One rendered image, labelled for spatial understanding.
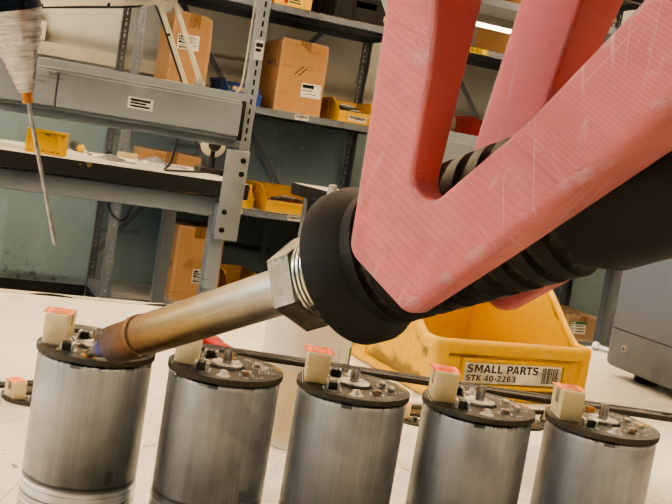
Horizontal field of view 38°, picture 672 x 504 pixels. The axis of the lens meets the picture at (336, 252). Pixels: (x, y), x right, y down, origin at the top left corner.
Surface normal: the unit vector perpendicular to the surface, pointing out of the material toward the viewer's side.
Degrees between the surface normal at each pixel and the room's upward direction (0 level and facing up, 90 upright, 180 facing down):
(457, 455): 90
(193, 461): 90
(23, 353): 0
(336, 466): 90
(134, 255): 90
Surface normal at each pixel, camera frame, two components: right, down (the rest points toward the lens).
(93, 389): 0.25, 0.14
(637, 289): -0.92, -0.11
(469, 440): -0.25, 0.05
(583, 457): -0.49, 0.00
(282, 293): -0.66, -0.04
